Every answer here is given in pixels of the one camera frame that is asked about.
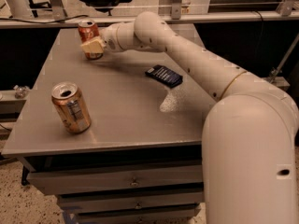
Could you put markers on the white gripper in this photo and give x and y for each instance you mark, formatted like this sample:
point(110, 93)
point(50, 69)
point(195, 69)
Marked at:
point(109, 38)

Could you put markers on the red coke can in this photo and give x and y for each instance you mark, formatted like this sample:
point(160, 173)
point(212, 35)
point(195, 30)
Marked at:
point(87, 30)

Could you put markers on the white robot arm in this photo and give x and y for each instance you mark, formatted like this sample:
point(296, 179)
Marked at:
point(248, 137)

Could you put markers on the orange soda can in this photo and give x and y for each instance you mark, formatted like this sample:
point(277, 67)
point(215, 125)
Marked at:
point(69, 102)

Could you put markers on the crumpled clear plastic wrapper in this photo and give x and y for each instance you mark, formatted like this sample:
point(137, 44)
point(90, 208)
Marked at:
point(21, 91)

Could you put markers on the grey drawer cabinet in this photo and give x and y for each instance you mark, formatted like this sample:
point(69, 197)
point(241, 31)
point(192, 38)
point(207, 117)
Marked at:
point(135, 119)

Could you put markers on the top grey drawer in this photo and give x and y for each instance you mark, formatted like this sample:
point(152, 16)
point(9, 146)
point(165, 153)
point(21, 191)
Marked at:
point(117, 177)

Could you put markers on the grey drawer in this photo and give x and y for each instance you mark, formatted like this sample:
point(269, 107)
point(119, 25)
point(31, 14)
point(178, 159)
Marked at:
point(138, 216)
point(117, 177)
point(131, 200)

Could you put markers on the middle grey drawer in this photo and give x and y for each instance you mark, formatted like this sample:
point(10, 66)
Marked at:
point(131, 200)

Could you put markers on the bottom grey drawer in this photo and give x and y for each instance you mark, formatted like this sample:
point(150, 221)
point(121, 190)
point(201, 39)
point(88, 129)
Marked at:
point(138, 216)

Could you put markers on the grey metal rail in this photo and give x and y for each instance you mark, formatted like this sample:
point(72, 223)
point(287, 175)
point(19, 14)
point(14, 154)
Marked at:
point(13, 23)

